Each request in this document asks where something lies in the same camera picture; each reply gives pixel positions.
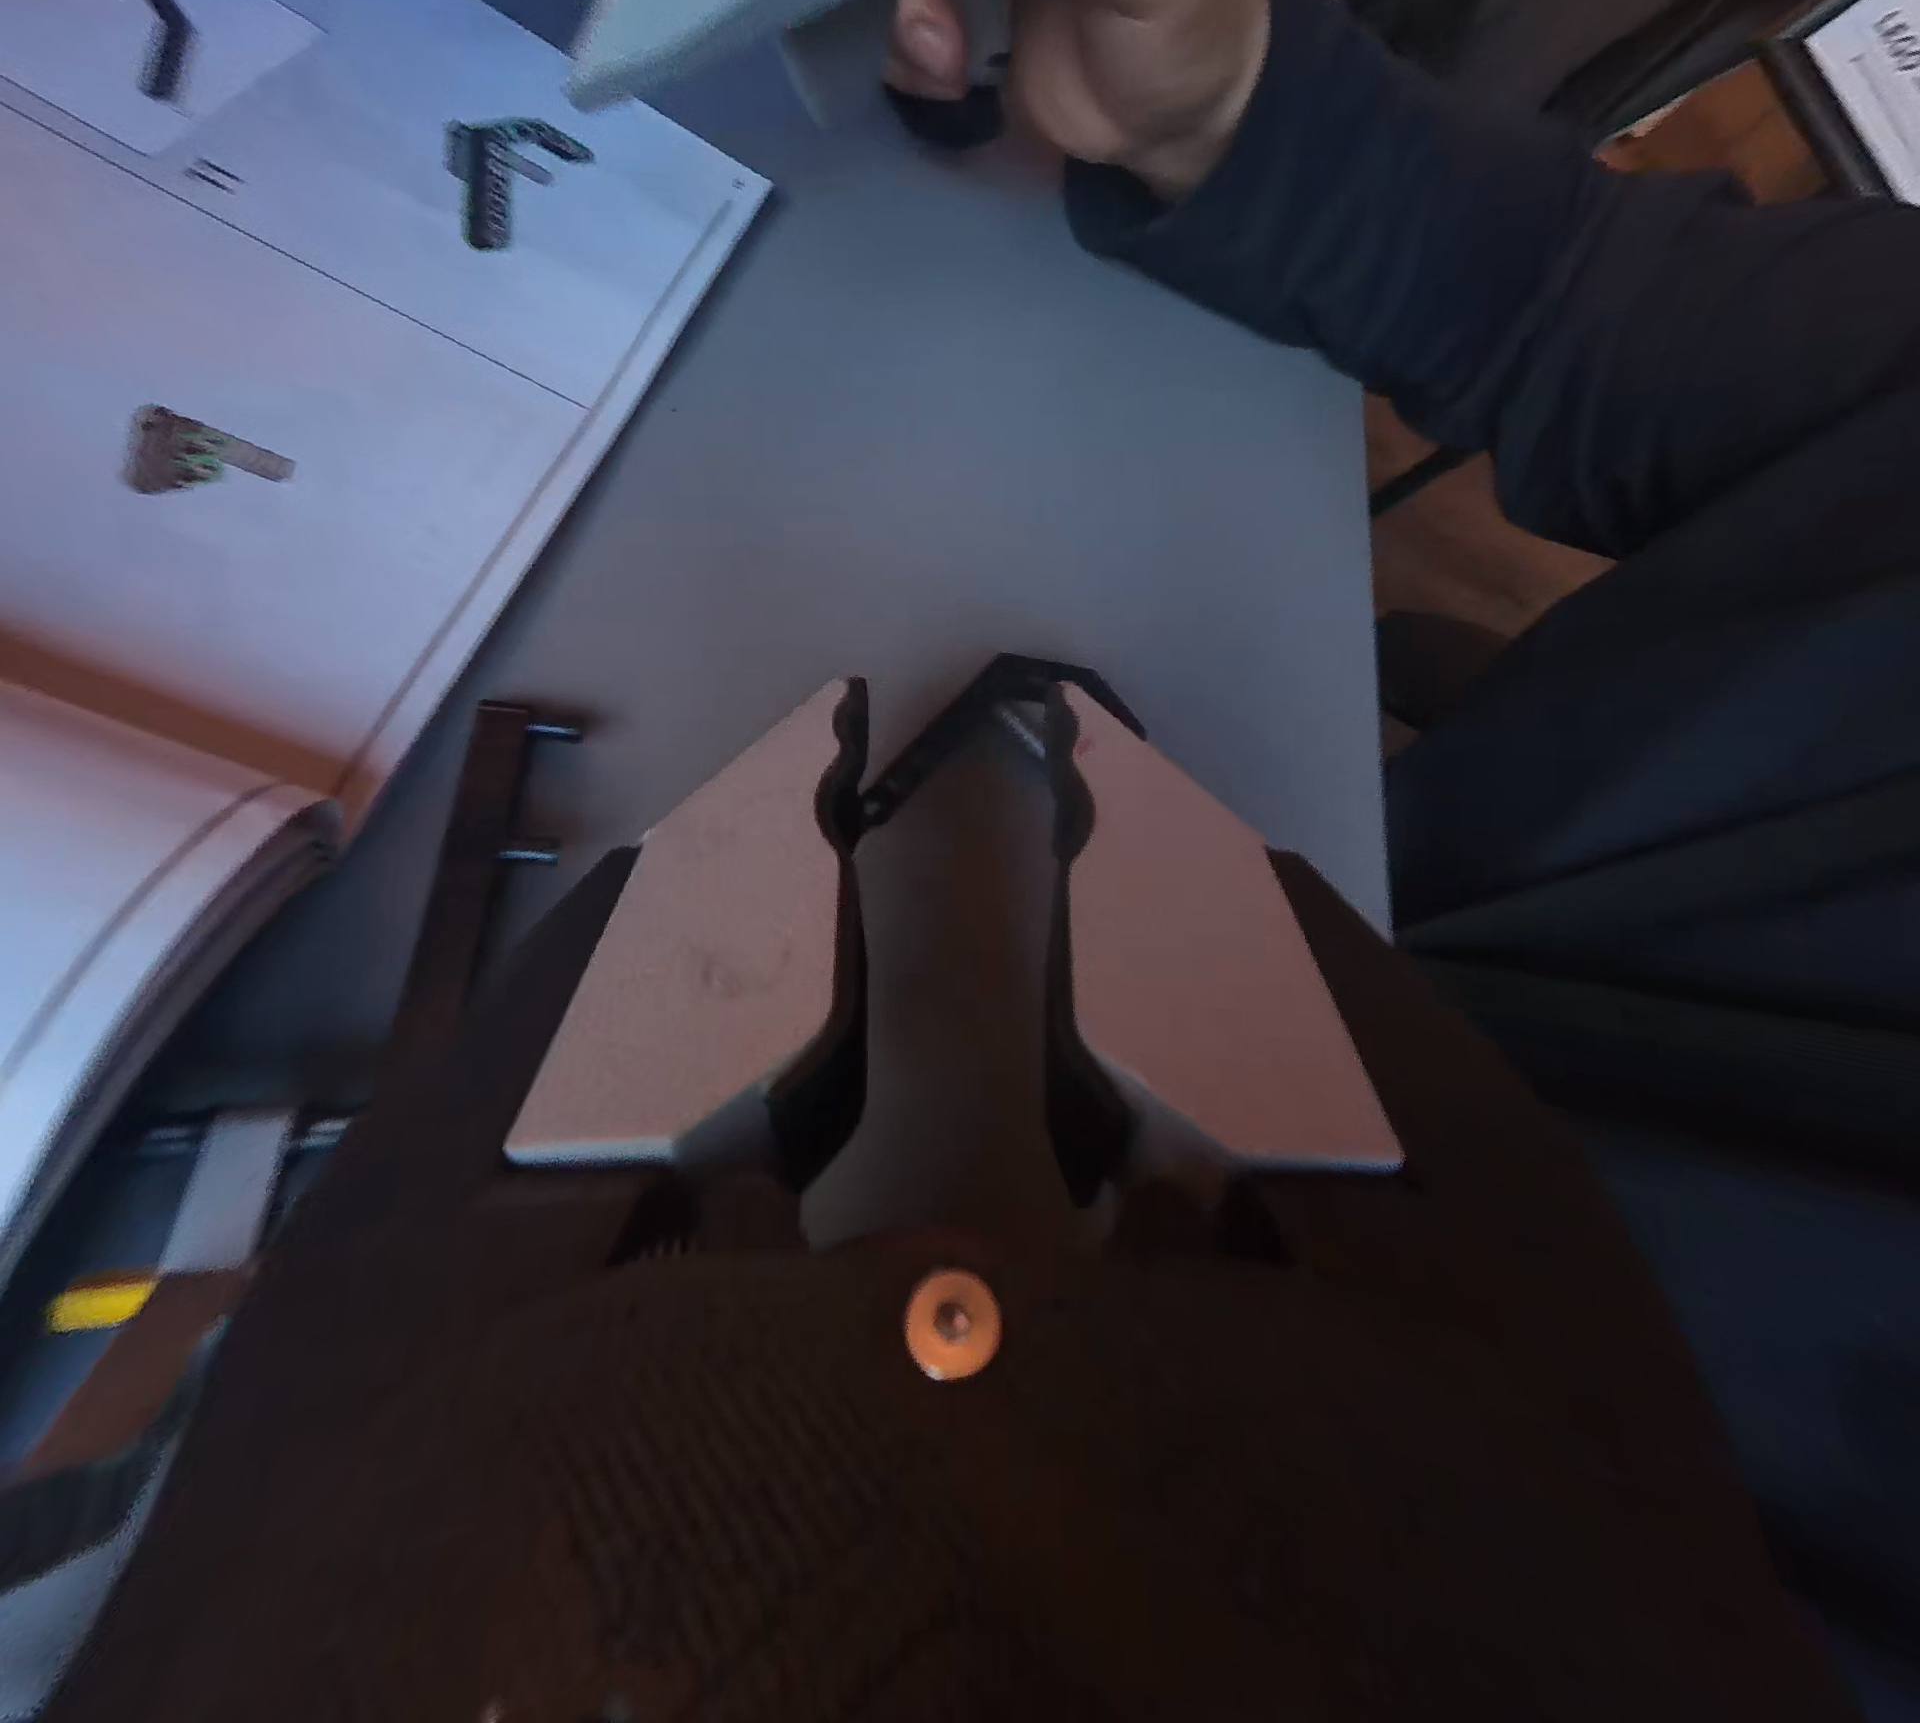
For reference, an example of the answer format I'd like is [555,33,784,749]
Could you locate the black bent lego beam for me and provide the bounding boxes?
[853,653,1149,839]

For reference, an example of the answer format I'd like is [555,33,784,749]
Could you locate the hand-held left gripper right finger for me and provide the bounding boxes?
[1042,685,1408,1210]

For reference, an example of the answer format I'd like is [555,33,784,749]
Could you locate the black lego beam with pins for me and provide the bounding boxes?
[401,697,584,1056]

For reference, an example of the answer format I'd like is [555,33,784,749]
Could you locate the white printed sign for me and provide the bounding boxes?
[1799,0,1920,209]

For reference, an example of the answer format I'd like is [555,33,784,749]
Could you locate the lego instruction booklet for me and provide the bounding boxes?
[0,0,776,1250]

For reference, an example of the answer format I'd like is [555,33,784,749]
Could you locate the grey lego piece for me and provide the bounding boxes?
[150,1106,310,1280]

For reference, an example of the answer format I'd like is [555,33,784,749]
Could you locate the black cable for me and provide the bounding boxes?
[1364,445,1479,519]

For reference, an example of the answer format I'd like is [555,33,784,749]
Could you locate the person's right hand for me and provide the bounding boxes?
[882,0,1279,201]

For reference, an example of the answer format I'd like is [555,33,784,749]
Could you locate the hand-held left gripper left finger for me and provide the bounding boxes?
[503,677,876,1196]

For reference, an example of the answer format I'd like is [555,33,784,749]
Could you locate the person's right forearm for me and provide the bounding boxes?
[1062,0,1920,555]

